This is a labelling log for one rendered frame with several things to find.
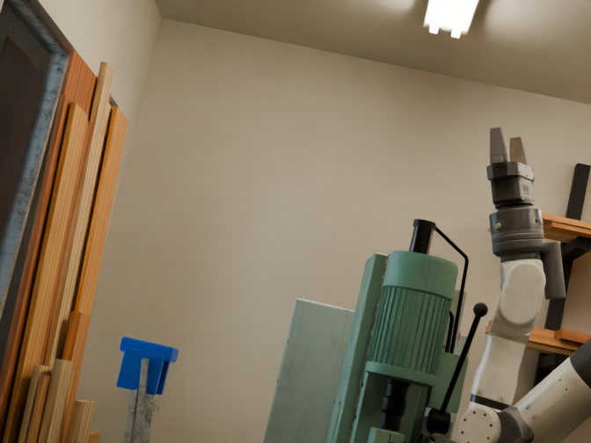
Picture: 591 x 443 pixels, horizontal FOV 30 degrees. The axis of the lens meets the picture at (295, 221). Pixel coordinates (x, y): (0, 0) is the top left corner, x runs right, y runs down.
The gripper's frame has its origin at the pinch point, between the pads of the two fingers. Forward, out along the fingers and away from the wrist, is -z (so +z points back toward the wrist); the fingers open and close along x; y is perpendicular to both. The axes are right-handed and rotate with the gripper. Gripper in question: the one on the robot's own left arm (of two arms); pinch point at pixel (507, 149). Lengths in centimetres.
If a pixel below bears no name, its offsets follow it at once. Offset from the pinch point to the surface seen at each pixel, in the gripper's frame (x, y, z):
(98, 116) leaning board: 142, -201, -69
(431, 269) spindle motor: 67, -42, 12
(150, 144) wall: 234, -243, -79
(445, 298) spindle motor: 71, -41, 19
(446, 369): 92, -51, 36
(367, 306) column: 82, -68, 18
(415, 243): 84, -53, 3
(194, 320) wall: 240, -228, 5
